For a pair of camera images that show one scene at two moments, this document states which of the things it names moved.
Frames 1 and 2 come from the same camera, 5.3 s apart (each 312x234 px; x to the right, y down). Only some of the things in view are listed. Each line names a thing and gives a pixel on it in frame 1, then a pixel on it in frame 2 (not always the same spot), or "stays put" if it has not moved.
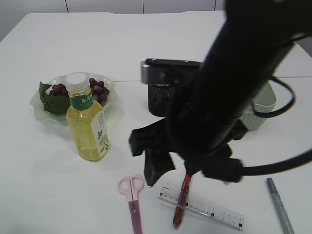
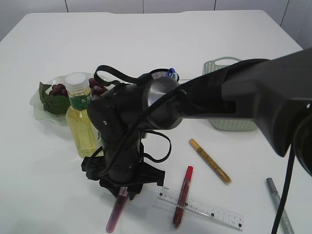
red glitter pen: (182, 203) stays put
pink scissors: (130, 186) -> (117, 210)
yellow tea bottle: (87, 123) stays put
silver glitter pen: (286, 222) stays put
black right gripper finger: (156, 163) -> (115, 189)
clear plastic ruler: (202, 207) stays put
